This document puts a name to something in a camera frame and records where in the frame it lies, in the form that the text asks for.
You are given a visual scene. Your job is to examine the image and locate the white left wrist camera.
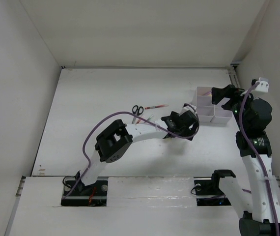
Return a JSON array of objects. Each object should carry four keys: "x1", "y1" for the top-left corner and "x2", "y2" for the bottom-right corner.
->
[{"x1": 180, "y1": 103, "x2": 197, "y2": 115}]

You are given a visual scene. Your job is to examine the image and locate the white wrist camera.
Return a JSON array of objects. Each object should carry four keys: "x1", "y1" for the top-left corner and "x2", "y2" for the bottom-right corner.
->
[
  {"x1": 180, "y1": 103, "x2": 197, "y2": 115},
  {"x1": 251, "y1": 77, "x2": 269, "y2": 96}
]

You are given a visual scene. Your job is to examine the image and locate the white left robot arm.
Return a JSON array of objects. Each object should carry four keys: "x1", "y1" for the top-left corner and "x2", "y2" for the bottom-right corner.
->
[{"x1": 75, "y1": 104, "x2": 200, "y2": 195}]

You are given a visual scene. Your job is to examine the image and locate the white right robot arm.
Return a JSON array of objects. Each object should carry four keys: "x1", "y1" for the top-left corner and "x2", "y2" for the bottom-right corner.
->
[{"x1": 210, "y1": 83, "x2": 280, "y2": 236}]

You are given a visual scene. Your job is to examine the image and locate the red pen refill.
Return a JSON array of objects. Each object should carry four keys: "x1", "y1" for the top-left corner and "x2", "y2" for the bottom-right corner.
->
[{"x1": 144, "y1": 104, "x2": 169, "y2": 110}]

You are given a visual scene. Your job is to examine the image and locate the white compartment organizer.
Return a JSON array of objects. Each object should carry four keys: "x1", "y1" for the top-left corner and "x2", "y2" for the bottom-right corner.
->
[{"x1": 192, "y1": 86, "x2": 233, "y2": 124}]

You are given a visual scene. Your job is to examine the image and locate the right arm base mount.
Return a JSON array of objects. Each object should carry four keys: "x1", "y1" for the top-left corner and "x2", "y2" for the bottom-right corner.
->
[{"x1": 191, "y1": 170, "x2": 236, "y2": 207}]

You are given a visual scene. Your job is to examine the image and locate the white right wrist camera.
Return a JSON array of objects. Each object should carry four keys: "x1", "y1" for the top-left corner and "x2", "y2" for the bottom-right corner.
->
[{"x1": 251, "y1": 77, "x2": 269, "y2": 96}]

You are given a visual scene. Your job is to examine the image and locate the black handled scissors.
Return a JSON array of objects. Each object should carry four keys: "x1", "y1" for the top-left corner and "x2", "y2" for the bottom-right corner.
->
[{"x1": 132, "y1": 105, "x2": 144, "y2": 124}]

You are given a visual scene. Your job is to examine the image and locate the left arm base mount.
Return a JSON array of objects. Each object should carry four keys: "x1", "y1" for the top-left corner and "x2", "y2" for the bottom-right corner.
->
[{"x1": 61, "y1": 173, "x2": 109, "y2": 207}]

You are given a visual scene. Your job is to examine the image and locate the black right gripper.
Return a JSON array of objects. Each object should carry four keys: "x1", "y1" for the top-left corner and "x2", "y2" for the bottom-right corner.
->
[{"x1": 212, "y1": 84, "x2": 260, "y2": 131}]

